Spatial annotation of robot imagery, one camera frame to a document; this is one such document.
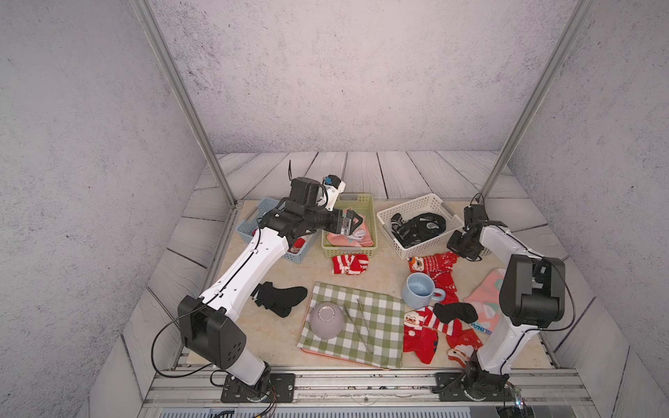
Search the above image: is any red bear Christmas sock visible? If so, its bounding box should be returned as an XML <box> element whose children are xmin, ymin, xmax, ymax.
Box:
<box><xmin>289</xmin><ymin>238</ymin><xmax>307</xmax><ymax>254</ymax></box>

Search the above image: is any black sock with white label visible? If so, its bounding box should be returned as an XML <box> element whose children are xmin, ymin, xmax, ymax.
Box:
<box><xmin>406</xmin><ymin>212</ymin><xmax>447</xmax><ymax>242</ymax></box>

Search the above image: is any light green plastic basket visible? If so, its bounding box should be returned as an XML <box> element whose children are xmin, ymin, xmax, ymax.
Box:
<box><xmin>322</xmin><ymin>193</ymin><xmax>378</xmax><ymax>257</ymax></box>

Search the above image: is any red white striped Santa sock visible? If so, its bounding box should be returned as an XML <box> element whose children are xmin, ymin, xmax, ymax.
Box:
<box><xmin>404</xmin><ymin>306</ymin><xmax>463</xmax><ymax>337</ymax></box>

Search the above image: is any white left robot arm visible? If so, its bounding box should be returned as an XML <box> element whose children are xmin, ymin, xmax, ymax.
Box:
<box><xmin>178</xmin><ymin>175</ymin><xmax>362</xmax><ymax>397</ymax></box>

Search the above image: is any black blue sport sock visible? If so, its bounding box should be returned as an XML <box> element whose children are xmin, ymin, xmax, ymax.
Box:
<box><xmin>391</xmin><ymin>214</ymin><xmax>419</xmax><ymax>248</ymax></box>

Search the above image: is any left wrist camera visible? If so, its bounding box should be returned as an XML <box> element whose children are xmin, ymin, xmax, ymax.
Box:
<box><xmin>320</xmin><ymin>174</ymin><xmax>346</xmax><ymax>211</ymax></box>

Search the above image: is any pink sock with blue text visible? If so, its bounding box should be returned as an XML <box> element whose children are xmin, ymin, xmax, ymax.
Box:
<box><xmin>463</xmin><ymin>268</ymin><xmax>506</xmax><ymax>335</ymax></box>

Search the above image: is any black sock near mug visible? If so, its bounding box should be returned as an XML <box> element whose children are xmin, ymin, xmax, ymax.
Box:
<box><xmin>433</xmin><ymin>302</ymin><xmax>478</xmax><ymax>324</ymax></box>

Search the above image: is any green white checkered cloth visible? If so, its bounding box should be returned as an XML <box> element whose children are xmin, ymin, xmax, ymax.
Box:
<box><xmin>297</xmin><ymin>282</ymin><xmax>404</xmax><ymax>369</ymax></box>

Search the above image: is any red snowflake sock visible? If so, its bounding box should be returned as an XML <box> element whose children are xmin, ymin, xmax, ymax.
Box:
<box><xmin>409</xmin><ymin>252</ymin><xmax>459</xmax><ymax>305</ymax></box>

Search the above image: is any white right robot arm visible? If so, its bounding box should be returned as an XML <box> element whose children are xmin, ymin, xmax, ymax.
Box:
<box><xmin>447</xmin><ymin>223</ymin><xmax>570</xmax><ymax>379</ymax></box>

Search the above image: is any white plastic basket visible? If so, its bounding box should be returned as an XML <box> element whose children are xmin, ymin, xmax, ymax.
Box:
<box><xmin>376</xmin><ymin>193</ymin><xmax>463</xmax><ymax>259</ymax></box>

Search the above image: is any lilac ceramic bowl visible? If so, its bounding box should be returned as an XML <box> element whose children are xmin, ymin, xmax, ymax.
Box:
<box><xmin>309</xmin><ymin>302</ymin><xmax>345</xmax><ymax>340</ymax></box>

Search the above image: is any light blue ceramic mug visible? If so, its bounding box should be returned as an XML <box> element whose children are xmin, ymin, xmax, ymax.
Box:
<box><xmin>402</xmin><ymin>273</ymin><xmax>446</xmax><ymax>309</ymax></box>

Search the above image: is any metal base rail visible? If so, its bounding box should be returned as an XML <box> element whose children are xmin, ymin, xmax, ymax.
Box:
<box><xmin>139</xmin><ymin>367</ymin><xmax>599</xmax><ymax>417</ymax></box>

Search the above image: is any left aluminium frame post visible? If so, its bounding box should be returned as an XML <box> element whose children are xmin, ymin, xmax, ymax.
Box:
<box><xmin>130</xmin><ymin>0</ymin><xmax>237</xmax><ymax>207</ymax></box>

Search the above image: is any aluminium frame post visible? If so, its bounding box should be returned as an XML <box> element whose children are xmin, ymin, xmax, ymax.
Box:
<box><xmin>130</xmin><ymin>0</ymin><xmax>237</xmax><ymax>207</ymax></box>
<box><xmin>473</xmin><ymin>0</ymin><xmax>596</xmax><ymax>202</ymax></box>

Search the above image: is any pink sock with teal leaves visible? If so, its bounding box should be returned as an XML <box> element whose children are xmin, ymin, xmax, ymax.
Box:
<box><xmin>326</xmin><ymin>215</ymin><xmax>374</xmax><ymax>247</ymax></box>

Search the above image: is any red Santa sock front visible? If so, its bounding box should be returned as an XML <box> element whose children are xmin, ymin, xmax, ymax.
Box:
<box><xmin>447</xmin><ymin>329</ymin><xmax>483</xmax><ymax>367</ymax></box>

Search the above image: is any black sock with blue patch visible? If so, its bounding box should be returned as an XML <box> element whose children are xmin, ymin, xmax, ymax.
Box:
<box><xmin>251</xmin><ymin>281</ymin><xmax>308</xmax><ymax>318</ymax></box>

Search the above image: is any right aluminium frame post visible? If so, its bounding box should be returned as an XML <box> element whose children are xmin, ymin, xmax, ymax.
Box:
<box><xmin>473</xmin><ymin>0</ymin><xmax>596</xmax><ymax>202</ymax></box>

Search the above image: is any light blue plastic basket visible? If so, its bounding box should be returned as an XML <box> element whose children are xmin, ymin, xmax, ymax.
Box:
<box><xmin>236</xmin><ymin>198</ymin><xmax>316</xmax><ymax>264</ymax></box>

